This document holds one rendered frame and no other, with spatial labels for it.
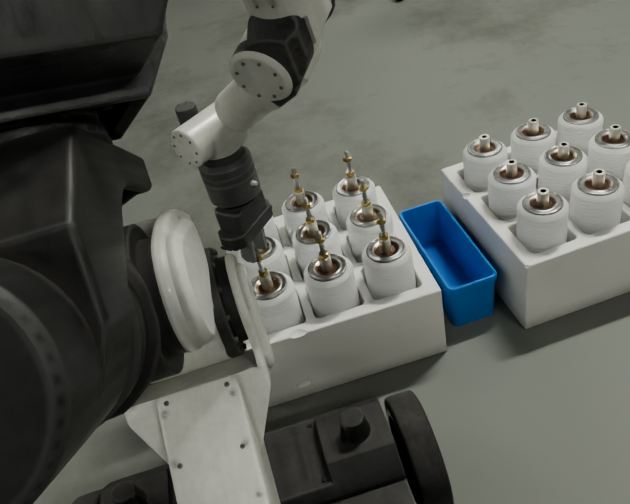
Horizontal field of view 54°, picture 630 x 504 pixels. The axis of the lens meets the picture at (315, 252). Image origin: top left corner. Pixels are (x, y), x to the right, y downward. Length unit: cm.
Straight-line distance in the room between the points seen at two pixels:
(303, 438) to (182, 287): 65
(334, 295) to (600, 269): 54
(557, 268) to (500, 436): 34
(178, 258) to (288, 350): 80
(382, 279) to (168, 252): 81
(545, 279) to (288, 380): 54
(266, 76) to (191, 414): 41
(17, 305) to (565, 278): 117
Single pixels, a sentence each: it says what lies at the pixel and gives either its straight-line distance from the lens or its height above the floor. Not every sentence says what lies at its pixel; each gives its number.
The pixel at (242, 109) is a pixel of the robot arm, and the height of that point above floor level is 66.
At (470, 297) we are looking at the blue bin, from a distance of 133.
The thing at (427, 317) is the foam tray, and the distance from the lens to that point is 125.
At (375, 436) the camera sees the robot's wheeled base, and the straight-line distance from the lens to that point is 98.
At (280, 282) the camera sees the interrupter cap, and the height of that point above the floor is 25.
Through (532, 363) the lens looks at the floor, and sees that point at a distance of 132.
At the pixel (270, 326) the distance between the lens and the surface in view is 120.
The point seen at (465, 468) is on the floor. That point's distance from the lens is 119.
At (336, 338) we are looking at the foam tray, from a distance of 121.
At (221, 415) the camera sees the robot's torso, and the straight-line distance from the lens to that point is 78.
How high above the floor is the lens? 103
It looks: 39 degrees down
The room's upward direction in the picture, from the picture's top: 15 degrees counter-clockwise
